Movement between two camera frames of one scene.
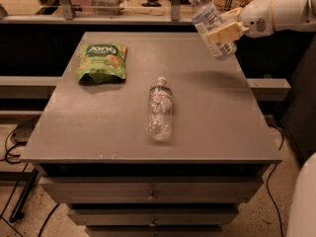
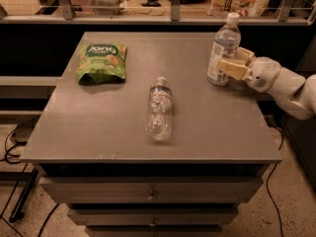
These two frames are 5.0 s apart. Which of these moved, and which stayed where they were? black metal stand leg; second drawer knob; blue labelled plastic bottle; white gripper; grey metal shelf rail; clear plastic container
Moved: blue labelled plastic bottle; white gripper
Stayed: second drawer knob; black metal stand leg; grey metal shelf rail; clear plastic container
